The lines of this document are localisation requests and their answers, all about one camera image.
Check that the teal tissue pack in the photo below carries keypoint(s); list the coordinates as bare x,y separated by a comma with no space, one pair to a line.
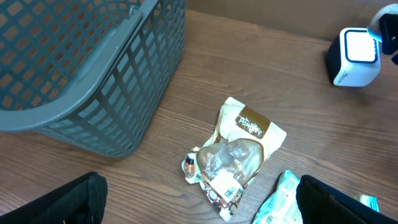
369,201

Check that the brown labelled food package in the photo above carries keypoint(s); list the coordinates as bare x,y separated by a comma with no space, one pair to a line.
231,158

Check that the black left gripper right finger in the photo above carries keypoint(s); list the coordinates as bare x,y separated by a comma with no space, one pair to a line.
321,203

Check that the white barcode scanner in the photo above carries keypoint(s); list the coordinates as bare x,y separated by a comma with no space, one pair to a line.
353,58

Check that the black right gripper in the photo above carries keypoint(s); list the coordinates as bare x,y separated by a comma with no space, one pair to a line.
388,28

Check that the white green snack package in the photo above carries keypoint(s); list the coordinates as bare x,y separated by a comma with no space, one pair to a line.
281,206

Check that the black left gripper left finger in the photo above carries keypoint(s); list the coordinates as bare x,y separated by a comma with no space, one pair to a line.
82,200

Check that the grey plastic mesh basket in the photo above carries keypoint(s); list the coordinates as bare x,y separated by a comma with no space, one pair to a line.
88,72

